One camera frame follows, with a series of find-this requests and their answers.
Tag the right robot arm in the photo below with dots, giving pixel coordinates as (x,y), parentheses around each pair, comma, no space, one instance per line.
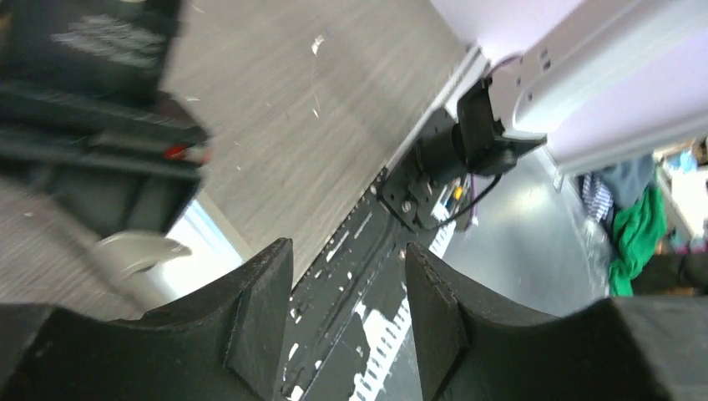
(511,110)

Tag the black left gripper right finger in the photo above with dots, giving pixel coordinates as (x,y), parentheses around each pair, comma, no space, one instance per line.
(475,344)

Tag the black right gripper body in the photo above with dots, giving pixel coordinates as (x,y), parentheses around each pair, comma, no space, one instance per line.
(83,117)

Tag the green cloth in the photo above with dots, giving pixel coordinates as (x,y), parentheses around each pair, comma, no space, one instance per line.
(636,231)

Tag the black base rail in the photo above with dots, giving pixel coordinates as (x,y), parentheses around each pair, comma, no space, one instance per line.
(349,315)

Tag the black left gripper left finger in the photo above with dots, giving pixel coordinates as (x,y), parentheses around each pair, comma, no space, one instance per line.
(221,342)

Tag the striped cloth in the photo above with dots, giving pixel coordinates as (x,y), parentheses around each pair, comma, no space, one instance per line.
(596,197)

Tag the taupe leather card holder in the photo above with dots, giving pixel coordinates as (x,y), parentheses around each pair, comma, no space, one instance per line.
(156,269)

